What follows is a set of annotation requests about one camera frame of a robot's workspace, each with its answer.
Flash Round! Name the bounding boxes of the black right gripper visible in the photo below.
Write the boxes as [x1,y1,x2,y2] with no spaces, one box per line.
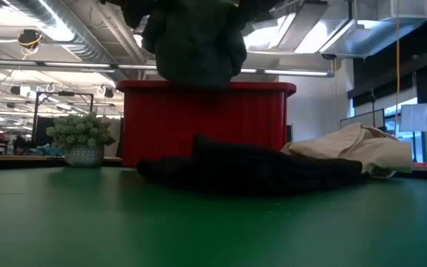
[235,0,285,24]

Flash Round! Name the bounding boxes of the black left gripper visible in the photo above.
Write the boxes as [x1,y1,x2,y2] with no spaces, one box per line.
[120,0,155,30]

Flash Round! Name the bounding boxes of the dark green garment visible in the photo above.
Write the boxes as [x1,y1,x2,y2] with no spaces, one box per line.
[141,0,248,90]

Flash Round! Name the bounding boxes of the red ribbed plastic bin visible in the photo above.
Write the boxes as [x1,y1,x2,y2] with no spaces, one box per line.
[116,80,297,168]

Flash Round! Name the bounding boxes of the black garment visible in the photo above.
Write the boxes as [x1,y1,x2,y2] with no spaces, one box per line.
[137,135,365,197]

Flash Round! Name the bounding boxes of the beige garment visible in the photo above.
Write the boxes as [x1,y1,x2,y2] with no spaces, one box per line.
[280,122,414,179]

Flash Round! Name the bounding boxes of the slanted silver ceiling panel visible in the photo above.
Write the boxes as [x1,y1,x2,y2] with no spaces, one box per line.
[242,0,329,53]

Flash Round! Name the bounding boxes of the black ceiling device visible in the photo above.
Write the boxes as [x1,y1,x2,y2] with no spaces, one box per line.
[17,29,44,49]

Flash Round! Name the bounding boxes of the green spiky plant ornament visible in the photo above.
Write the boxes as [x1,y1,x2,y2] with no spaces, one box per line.
[45,112,117,168]

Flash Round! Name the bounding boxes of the grey partition panel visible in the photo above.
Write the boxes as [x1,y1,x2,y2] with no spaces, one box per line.
[339,108,385,131]

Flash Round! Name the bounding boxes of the light wooden desk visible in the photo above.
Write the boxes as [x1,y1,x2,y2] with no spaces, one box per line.
[0,154,124,164]

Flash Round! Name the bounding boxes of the white sheet board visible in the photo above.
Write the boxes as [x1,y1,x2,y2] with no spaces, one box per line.
[399,102,427,134]

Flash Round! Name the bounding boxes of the ribbed silver air duct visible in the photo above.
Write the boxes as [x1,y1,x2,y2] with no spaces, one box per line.
[5,0,136,86]

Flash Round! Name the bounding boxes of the black stand frame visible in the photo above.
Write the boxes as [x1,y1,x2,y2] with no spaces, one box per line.
[33,91,95,129]

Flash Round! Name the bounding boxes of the white ceiling duct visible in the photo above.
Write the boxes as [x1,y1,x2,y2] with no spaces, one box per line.
[319,0,427,59]

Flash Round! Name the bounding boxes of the yellow hanging cable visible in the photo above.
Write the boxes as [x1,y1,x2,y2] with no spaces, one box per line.
[394,0,401,134]

